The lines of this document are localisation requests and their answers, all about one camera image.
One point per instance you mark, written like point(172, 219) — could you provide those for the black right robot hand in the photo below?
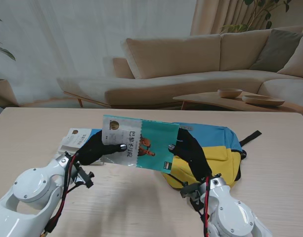
point(190, 148)

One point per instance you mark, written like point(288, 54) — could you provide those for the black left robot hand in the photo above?
point(92, 150)

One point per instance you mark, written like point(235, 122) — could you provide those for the grey cushion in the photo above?
point(274, 51)

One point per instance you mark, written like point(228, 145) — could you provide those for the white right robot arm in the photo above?
point(230, 212)

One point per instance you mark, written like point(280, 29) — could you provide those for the white sheer curtain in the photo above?
point(67, 37)

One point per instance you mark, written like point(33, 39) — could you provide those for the beige curtain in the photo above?
point(210, 17)

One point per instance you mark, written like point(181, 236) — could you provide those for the dark green leaf plant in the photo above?
point(5, 50)

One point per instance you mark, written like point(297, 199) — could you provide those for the teal cover book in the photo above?
point(153, 138)

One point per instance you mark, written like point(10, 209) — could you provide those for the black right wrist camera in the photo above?
point(190, 191)

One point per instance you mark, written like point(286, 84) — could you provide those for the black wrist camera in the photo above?
point(84, 176)
point(190, 191)

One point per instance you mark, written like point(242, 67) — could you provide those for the wide shallow wooden bowl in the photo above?
point(262, 101)

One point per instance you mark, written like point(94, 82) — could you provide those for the beige sofa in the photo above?
point(171, 74)

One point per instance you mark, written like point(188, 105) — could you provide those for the beige plant pot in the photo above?
point(3, 92)

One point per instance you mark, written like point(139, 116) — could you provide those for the blue and yellow school backpack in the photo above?
point(220, 158)

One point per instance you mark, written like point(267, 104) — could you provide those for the small wooden bowl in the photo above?
point(229, 93)

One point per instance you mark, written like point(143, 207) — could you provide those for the wooden coffee table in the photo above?
point(215, 101)

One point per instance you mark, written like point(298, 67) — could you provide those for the tall green leafy plant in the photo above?
point(262, 12)

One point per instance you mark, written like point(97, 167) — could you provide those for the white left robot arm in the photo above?
point(30, 192)

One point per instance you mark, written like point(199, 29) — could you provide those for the beige cushion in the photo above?
point(298, 61)

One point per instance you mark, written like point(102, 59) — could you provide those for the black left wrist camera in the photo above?
point(84, 176)

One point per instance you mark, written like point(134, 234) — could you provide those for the blue cover book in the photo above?
point(74, 140)

